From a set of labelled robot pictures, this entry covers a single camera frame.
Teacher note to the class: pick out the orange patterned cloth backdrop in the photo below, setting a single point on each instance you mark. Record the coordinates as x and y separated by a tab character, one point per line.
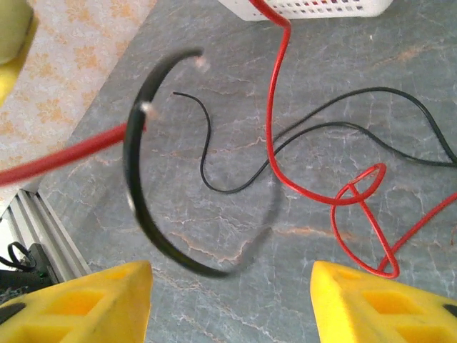
71	71

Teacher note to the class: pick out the white perforated plastic basket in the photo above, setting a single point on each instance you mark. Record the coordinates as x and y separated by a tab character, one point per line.
321	14

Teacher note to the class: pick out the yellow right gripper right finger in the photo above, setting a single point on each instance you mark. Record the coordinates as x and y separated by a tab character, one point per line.
392	314

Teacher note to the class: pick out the aluminium side rail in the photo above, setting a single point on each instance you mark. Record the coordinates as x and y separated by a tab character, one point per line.
43	221

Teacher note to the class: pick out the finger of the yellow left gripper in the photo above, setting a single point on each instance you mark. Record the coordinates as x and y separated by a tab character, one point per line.
10	80

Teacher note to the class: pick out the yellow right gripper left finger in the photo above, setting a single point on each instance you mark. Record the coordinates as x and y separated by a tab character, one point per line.
71	314

